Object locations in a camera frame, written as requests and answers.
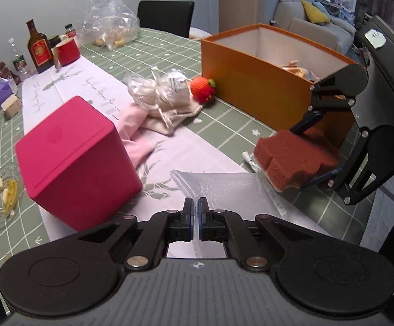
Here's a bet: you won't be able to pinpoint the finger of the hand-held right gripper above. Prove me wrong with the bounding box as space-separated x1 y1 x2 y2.
289 75 356 135
300 130 388 206

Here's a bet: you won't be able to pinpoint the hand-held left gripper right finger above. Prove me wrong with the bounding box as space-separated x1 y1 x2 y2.
199 197 315 272

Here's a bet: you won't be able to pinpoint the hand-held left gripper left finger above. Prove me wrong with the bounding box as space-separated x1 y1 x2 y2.
80 197 195 272

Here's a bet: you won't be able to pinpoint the clear zip bag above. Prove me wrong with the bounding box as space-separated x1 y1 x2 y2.
169 169 288 259

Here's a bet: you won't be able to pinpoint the red-brown sponge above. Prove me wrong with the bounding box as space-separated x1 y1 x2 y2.
253 128 342 192

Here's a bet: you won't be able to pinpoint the orange cardboard box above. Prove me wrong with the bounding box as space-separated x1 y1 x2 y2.
200 24 368 149

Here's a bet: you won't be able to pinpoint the pink cloth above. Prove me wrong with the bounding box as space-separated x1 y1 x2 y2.
117 104 157 169

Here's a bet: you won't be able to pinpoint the beige drawstring bag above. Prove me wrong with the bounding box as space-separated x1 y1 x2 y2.
143 98 204 135

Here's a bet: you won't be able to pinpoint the red crochet strawberry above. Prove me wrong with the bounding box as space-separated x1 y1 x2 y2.
190 76 217 104

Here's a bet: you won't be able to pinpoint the white organza pouch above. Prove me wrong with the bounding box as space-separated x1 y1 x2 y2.
126 66 192 111

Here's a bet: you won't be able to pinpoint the grey sofa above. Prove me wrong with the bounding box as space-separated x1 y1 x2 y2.
273 0 359 57

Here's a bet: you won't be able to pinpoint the yellow cushion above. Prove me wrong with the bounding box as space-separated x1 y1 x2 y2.
301 0 331 24

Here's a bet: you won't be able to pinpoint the magenta square box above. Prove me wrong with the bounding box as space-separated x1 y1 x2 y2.
14 96 144 232

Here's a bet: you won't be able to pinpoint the beige door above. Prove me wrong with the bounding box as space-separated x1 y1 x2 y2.
217 0 269 33

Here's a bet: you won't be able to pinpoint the white fluffy cushion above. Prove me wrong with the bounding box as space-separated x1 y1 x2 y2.
188 27 212 40

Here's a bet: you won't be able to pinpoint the white table runner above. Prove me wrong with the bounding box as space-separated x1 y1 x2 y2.
20 54 333 259

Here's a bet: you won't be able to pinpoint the green checkered tablecloth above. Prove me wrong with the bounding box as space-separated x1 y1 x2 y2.
0 27 381 269

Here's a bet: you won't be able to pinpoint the black chair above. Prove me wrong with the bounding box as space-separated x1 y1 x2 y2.
137 1 195 38

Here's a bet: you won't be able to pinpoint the yellow food scraps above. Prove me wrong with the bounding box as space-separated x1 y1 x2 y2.
0 177 19 216

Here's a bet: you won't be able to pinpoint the clear glass plate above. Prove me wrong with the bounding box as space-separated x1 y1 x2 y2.
0 163 23 227

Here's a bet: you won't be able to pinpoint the red mug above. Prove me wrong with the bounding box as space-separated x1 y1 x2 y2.
54 39 81 67

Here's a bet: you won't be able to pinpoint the clear plastic bag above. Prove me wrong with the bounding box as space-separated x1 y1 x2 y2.
82 0 140 50

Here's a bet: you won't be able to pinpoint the small wooden box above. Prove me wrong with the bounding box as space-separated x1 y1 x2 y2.
2 94 23 119

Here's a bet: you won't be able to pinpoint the brown liquor bottle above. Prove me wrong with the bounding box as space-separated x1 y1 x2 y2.
26 20 54 74

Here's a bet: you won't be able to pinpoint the clear plastic water bottle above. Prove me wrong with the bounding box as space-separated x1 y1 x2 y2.
7 38 28 76

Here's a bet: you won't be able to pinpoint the brown figurine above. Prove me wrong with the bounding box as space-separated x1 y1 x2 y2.
0 60 15 82

